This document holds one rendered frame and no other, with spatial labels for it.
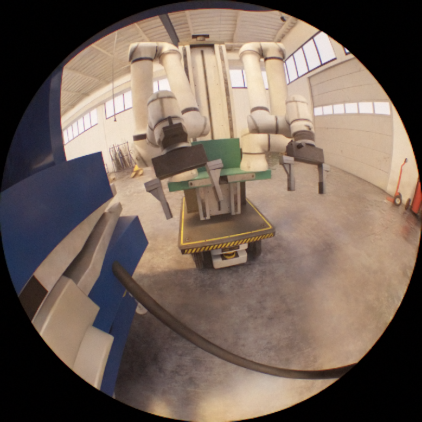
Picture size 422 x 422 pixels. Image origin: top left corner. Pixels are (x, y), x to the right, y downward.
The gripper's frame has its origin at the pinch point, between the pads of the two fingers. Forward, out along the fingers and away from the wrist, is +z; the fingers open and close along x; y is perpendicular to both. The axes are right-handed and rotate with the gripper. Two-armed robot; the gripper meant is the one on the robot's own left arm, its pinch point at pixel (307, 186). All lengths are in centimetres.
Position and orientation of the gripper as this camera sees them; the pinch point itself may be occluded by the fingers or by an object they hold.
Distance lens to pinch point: 49.7
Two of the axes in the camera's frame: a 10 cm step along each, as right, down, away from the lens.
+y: -0.1, 0.8, -10.0
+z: -0.2, 10.0, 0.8
